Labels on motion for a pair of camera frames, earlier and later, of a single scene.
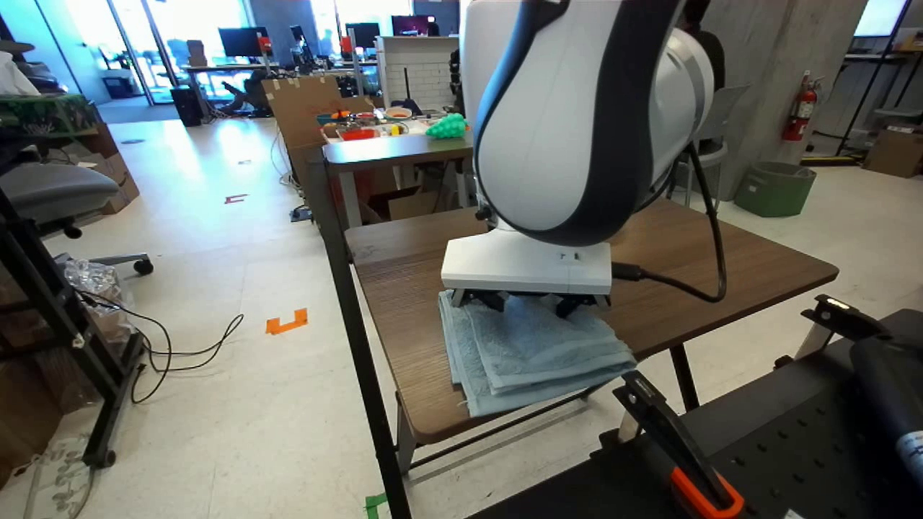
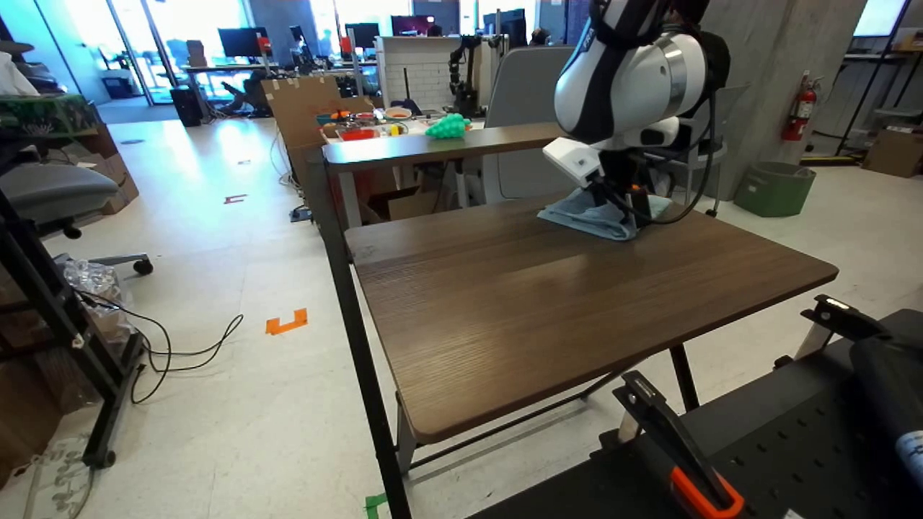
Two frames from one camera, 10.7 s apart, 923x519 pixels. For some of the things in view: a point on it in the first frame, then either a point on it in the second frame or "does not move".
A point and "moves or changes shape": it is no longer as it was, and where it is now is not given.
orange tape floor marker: x=274 y=327 does not move
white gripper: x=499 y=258 → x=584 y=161
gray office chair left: x=53 y=194 does not move
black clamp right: x=841 y=314 does not move
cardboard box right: x=896 y=151 does not move
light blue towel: x=518 y=357 moves or changes shape
